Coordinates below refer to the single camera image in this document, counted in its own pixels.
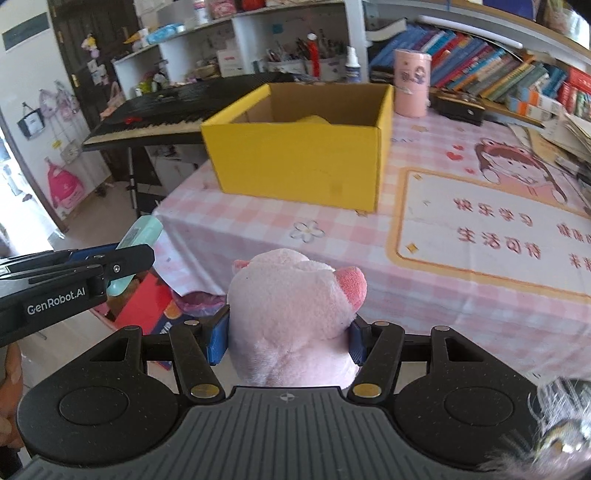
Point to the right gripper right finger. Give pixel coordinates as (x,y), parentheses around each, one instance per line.
(359,340)

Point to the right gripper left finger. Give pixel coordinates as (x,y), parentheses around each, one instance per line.
(216,336)

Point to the pink plush pig toy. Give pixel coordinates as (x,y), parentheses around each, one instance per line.
(289,319)

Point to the teal stapler with sticker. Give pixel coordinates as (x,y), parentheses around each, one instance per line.
(134,254)

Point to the person's left hand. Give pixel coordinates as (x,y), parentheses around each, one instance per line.
(10,394)

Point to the red box on floor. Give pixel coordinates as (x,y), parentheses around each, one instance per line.
(147,302)

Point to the pink backpack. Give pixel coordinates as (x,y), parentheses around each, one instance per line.
(65,188)

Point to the pink checkered cartoon tablecloth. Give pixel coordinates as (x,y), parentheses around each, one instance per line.
(472,231)

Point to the yellow cardboard box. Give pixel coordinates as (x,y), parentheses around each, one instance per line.
(258,149)

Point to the yellow tape roll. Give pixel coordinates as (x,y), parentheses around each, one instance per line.
(313,119)

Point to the black electronic keyboard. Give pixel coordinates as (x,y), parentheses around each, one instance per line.
(174,115)

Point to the dark brown wooden music box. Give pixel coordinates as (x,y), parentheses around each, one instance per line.
(458,106)

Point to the white spray bottle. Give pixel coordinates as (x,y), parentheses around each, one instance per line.
(353,66)

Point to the dark wooden door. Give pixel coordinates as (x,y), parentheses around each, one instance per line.
(91,34)

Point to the pink cylindrical pen holder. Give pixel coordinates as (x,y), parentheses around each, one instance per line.
(412,79)

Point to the pile of loose papers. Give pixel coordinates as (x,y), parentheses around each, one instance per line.
(563,141)

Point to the orange white medicine box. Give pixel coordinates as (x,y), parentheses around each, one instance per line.
(533,105)

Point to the row of leaning books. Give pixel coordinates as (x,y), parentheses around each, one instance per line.
(485,69)

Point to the red tassel ornament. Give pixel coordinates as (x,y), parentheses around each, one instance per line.
(314,55)

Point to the white bookshelf unit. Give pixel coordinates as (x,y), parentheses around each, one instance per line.
(242,41)

